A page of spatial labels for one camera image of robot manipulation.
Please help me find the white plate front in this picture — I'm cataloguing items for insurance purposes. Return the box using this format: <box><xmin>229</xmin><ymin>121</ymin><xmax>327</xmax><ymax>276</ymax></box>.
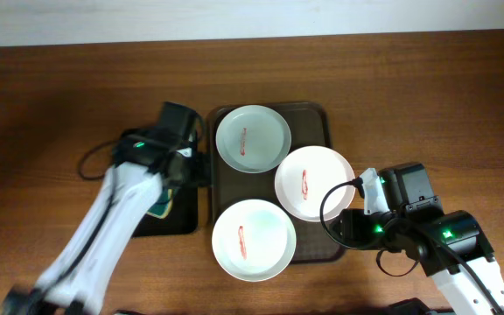
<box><xmin>212</xmin><ymin>199</ymin><xmax>297</xmax><ymax>282</ymax></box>

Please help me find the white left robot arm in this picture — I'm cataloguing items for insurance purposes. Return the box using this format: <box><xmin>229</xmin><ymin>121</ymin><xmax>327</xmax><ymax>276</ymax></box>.
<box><xmin>1</xmin><ymin>127</ymin><xmax>207</xmax><ymax>314</ymax></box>

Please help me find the brown serving tray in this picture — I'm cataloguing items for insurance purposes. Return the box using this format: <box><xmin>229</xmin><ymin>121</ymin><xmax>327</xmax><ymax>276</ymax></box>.
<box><xmin>206</xmin><ymin>101</ymin><xmax>346</xmax><ymax>264</ymax></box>

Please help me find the black small tray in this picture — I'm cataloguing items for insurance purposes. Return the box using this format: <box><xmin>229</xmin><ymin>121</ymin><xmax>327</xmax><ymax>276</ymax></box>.
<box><xmin>115</xmin><ymin>162</ymin><xmax>199</xmax><ymax>237</ymax></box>

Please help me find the white plate pinkish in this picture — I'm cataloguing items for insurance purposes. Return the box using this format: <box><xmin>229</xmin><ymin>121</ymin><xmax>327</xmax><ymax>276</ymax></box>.
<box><xmin>275</xmin><ymin>146</ymin><xmax>355</xmax><ymax>222</ymax></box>

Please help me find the green yellow sponge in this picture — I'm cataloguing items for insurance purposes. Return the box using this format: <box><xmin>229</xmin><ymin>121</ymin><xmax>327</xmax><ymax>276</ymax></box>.
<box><xmin>146</xmin><ymin>189</ymin><xmax>176</xmax><ymax>220</ymax></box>

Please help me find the grey-white plate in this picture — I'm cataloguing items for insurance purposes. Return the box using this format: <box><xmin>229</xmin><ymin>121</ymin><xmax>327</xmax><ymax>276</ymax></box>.
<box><xmin>215</xmin><ymin>105</ymin><xmax>292</xmax><ymax>173</ymax></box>

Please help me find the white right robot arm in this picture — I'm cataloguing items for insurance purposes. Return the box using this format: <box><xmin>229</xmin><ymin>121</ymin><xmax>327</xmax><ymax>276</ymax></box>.
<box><xmin>321</xmin><ymin>206</ymin><xmax>504</xmax><ymax>315</ymax></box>

